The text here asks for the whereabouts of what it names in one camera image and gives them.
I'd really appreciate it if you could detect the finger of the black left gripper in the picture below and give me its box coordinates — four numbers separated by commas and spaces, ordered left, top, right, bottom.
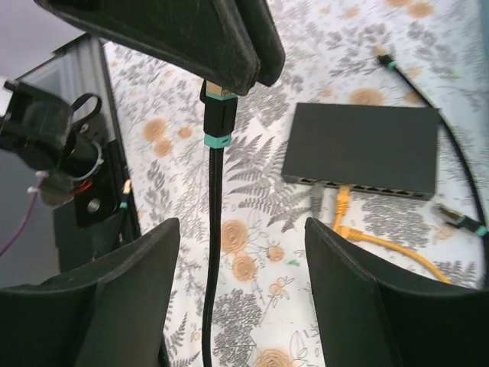
235, 0, 286, 86
36, 0, 260, 96

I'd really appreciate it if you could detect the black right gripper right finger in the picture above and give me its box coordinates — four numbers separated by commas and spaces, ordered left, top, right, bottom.
305, 218, 488, 366

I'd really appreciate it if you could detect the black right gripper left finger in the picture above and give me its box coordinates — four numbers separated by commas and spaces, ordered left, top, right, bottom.
1, 218, 180, 366

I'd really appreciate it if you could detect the black ethernet cable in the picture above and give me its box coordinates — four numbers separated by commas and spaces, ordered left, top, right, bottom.
374, 45, 489, 238
199, 78, 240, 367

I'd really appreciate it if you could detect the yellow ethernet cable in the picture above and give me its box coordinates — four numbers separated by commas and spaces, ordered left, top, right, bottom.
331, 185, 454, 284

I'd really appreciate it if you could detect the grey ethernet cable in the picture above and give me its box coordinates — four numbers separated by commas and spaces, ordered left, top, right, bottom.
308, 183, 325, 221

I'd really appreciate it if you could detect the black network switch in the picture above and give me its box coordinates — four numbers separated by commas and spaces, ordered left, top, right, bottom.
281, 102, 441, 201

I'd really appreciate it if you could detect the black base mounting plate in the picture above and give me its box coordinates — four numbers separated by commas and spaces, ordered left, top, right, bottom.
53, 114, 142, 268

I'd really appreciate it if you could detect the floral table mat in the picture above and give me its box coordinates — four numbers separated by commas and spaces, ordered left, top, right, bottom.
105, 1, 488, 366

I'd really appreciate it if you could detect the aluminium frame rail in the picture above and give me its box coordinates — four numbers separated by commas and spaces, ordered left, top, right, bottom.
20, 34, 121, 158

